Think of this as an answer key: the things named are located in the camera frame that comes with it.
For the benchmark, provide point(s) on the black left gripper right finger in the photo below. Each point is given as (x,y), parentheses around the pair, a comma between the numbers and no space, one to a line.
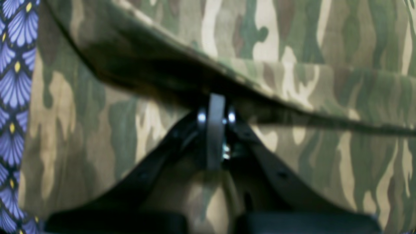
(304,211)

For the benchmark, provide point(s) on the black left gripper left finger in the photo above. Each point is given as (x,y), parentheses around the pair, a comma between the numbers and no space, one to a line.
(117,211)

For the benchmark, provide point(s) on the camouflage T-shirt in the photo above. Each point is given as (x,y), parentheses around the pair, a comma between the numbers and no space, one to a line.
(327,86)

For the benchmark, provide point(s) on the fan-patterned tablecloth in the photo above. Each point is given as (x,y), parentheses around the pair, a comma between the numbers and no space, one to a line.
(18,28)

